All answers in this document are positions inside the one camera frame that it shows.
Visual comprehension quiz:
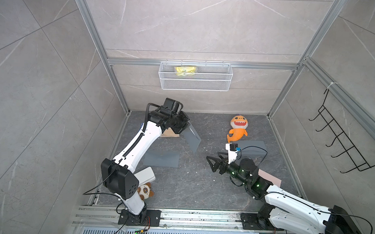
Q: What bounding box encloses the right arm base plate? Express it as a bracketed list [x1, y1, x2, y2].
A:
[240, 212, 283, 231]

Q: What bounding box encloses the grey envelope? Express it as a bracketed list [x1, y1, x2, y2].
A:
[181, 123, 201, 153]
[144, 150, 180, 168]
[236, 140, 267, 158]

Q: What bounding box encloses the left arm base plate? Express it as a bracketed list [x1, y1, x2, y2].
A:
[118, 209, 161, 227]

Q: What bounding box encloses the black wire hook rack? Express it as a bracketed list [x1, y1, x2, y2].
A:
[309, 89, 375, 174]

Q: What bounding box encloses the cream letter paper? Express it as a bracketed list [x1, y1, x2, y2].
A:
[161, 128, 180, 138]

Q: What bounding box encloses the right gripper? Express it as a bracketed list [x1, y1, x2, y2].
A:
[206, 150, 249, 187]

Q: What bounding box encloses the orange shark plush toy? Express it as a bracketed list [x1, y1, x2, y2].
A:
[227, 115, 249, 143]

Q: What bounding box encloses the yellow packet in basket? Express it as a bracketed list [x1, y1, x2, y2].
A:
[174, 66, 197, 77]

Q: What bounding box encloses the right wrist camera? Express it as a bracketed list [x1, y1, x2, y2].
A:
[225, 143, 240, 165]

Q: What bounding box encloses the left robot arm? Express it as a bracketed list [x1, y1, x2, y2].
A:
[101, 98, 189, 215]

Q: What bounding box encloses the aluminium rail base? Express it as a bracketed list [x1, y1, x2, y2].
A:
[71, 205, 330, 234]

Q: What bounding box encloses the brown panda plush toy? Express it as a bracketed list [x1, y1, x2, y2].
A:
[137, 182, 154, 201]

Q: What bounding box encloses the white rectangular box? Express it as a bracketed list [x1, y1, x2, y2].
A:
[134, 167, 156, 186]

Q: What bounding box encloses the pink envelope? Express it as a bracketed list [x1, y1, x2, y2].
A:
[258, 170, 282, 187]

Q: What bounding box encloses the white wire mesh basket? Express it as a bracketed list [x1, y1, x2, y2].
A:
[158, 61, 233, 91]

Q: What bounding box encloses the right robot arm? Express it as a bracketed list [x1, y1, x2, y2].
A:
[206, 143, 362, 234]

